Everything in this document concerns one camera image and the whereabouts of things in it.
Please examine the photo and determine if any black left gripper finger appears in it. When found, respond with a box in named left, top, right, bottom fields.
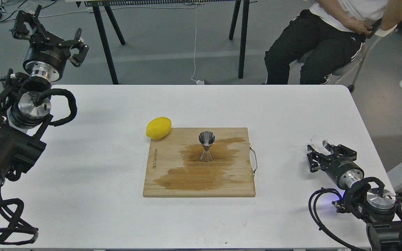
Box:
left=66, top=28, right=89, bottom=67
left=11, top=5, right=50, bottom=42

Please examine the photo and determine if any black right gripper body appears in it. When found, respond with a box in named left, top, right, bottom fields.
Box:
left=322, top=157, right=364, bottom=190

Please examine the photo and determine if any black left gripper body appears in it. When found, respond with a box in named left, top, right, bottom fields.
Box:
left=23, top=35, right=68, bottom=81

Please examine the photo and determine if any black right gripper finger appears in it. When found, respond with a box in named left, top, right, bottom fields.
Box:
left=306, top=145, right=327, bottom=173
left=325, top=143, right=357, bottom=161

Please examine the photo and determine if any clear glass cup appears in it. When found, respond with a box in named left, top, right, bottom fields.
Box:
left=311, top=134, right=328, bottom=152

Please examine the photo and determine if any steel jigger measuring cup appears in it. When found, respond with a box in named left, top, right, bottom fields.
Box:
left=198, top=131, right=216, bottom=162

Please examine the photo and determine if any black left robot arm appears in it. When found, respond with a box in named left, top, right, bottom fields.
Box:
left=0, top=5, right=88, bottom=245

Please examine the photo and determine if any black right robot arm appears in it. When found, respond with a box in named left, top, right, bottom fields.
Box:
left=307, top=144, right=402, bottom=251

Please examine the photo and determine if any black-legged background table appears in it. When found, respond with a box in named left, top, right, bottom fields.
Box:
left=66, top=0, right=259, bottom=85

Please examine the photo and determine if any white chair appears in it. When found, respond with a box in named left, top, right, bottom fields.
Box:
left=297, top=17, right=397, bottom=93

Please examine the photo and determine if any yellow lemon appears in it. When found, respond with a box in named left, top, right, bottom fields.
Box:
left=146, top=116, right=172, bottom=140

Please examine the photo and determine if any seated person white shirt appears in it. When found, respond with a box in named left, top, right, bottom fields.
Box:
left=264, top=0, right=402, bottom=85

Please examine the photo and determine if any wooden cutting board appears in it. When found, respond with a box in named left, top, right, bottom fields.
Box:
left=143, top=128, right=256, bottom=198

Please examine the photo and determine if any white hanging cable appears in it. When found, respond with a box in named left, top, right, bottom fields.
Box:
left=190, top=3, right=205, bottom=85

